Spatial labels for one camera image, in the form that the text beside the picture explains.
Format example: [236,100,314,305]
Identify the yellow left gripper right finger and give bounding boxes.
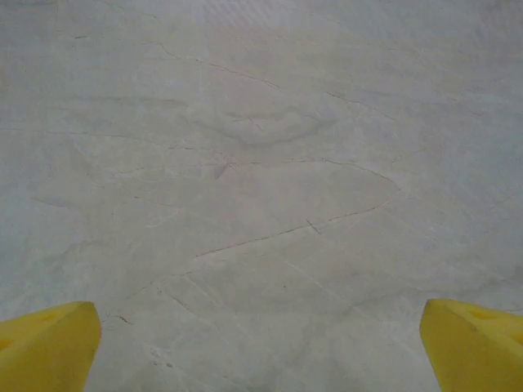
[419,297,523,392]

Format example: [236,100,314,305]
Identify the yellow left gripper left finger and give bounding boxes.
[0,301,102,392]

